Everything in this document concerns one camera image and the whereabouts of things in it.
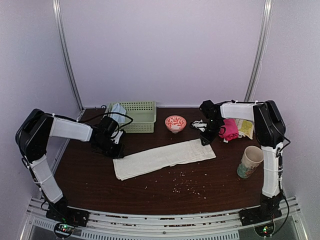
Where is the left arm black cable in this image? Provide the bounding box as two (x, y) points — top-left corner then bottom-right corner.
(82, 111), (134, 132)

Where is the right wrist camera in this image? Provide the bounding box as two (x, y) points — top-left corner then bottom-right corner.
(190, 119), (208, 132)

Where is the white towel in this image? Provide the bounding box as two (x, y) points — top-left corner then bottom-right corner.
(113, 139), (216, 181)

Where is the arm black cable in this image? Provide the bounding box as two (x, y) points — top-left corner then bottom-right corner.
(274, 136), (292, 191)
(82, 111), (134, 132)

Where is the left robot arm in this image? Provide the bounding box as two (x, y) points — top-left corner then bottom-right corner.
(15, 108), (124, 222)

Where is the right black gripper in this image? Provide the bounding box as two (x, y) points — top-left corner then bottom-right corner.
(200, 118), (224, 145)

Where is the cream floral mug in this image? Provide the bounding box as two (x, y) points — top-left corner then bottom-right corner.
(237, 145), (264, 179)

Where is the green plastic basket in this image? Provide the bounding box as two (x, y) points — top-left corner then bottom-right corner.
(105, 101), (157, 134)

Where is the aluminium frame post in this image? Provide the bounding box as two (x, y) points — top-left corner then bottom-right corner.
(244, 0), (274, 102)
(52, 0), (84, 112)

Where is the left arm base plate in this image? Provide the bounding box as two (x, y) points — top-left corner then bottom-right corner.
(45, 208), (90, 227)

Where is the yellow patterned cloth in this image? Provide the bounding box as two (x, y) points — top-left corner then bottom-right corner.
(235, 119), (254, 140)

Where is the light blue towel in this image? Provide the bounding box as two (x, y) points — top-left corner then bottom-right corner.
(109, 102), (127, 124)

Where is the red patterned white bowl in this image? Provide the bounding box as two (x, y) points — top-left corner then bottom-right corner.
(164, 115), (187, 134)

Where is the right aluminium frame post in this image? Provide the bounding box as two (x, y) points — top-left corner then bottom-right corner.
(244, 0), (274, 102)

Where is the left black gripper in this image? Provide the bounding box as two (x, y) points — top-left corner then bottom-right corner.
(95, 137), (125, 159)

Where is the pink towel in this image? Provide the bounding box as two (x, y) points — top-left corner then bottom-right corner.
(218, 118), (239, 141)

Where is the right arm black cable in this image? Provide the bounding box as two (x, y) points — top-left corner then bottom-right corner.
(274, 136), (292, 191)

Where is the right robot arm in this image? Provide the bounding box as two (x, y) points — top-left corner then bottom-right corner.
(199, 100), (286, 221)

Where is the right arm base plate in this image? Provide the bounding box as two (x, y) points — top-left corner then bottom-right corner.
(238, 207), (282, 226)

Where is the front aluminium rail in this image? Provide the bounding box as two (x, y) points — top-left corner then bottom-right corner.
(18, 197), (309, 240)

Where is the left aluminium frame post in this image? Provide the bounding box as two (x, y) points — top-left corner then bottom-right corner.
(52, 0), (84, 112)

